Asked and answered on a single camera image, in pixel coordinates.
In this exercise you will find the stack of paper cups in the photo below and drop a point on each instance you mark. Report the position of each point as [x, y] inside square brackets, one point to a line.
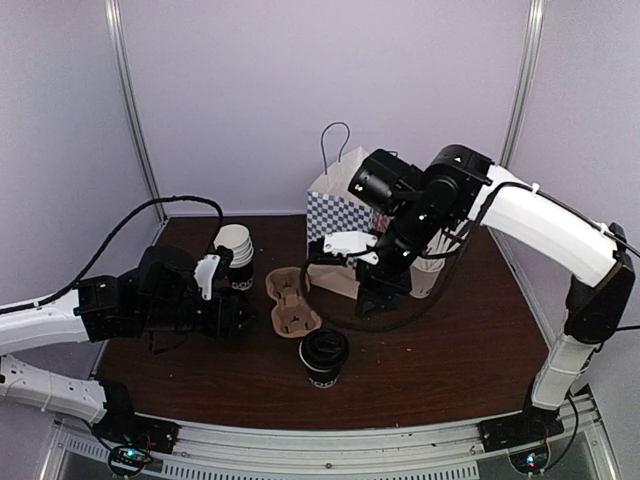
[237, 238]

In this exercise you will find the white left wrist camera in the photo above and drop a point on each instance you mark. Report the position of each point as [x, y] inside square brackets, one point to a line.
[209, 269]

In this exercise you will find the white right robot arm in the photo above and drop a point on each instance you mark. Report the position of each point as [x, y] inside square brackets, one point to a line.
[462, 185]

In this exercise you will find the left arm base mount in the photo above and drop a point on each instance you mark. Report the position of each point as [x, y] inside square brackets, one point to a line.
[121, 424]

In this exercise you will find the aluminium front rail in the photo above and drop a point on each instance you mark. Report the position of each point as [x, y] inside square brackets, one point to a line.
[451, 450]

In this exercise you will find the aluminium corner post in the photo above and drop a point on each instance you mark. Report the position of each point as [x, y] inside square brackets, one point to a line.
[116, 32]
[529, 59]

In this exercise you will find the right aluminium corner post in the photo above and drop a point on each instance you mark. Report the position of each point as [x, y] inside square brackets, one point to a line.
[529, 59]

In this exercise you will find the blue checkered paper bag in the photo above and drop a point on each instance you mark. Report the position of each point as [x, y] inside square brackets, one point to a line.
[331, 208]

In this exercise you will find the left aluminium corner post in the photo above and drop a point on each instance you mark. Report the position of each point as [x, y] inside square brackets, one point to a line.
[116, 32]

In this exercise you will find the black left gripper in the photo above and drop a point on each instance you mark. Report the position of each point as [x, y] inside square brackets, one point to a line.
[229, 329]

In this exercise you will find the white cup holding straws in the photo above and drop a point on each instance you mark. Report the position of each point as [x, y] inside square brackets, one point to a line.
[424, 274]

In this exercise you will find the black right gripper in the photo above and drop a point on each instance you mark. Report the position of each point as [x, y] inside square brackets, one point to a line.
[370, 287]

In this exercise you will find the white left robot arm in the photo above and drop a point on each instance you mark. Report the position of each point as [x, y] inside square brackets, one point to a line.
[168, 291]

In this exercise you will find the brown cardboard cup carrier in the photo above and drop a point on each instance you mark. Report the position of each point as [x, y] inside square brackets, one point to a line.
[291, 316]

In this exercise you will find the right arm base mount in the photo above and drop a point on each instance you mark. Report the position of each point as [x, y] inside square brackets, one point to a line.
[531, 425]

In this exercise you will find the black and white paper cup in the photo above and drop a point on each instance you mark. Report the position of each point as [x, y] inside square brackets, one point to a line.
[322, 375]

